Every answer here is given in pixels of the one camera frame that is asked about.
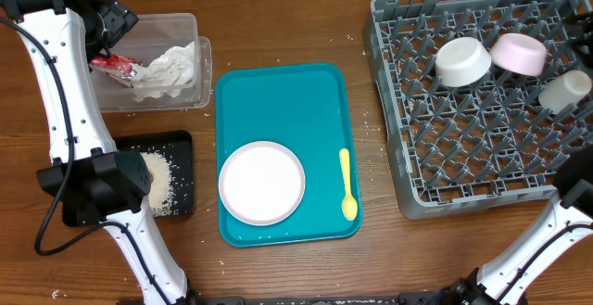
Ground red snack wrapper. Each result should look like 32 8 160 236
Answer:
90 54 142 87

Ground white cup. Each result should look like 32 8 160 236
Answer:
538 70 592 114

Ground white napkin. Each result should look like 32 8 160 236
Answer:
151 42 195 96
131 64 171 102

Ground pale green bowl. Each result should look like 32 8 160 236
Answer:
435 37 491 87

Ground large white plate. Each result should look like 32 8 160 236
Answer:
218 141 306 226

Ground yellow plastic spoon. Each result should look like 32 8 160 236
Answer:
339 148 358 221

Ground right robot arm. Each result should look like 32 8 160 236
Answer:
423 11 592 304

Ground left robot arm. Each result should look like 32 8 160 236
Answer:
1 0 199 304

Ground grey dishwasher rack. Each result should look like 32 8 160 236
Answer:
363 0 592 219

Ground clear plastic bin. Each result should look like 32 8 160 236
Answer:
91 13 212 113

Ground black tray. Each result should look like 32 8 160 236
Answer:
61 130 196 227

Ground spilled rice pile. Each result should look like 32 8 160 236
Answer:
141 152 175 217

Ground teal serving tray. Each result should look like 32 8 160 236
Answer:
214 63 363 248

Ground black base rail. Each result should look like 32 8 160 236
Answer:
189 292 441 305

